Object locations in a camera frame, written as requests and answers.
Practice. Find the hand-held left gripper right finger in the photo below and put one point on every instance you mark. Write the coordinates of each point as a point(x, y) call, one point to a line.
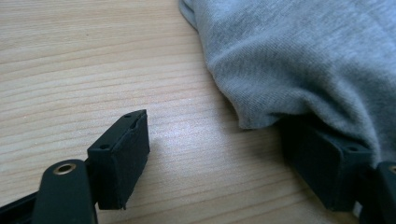
point(323, 168)

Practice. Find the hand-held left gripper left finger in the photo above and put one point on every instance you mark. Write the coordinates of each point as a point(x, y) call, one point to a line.
point(120, 165)

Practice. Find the grey cloth garment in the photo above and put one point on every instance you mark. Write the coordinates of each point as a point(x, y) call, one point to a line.
point(299, 62)

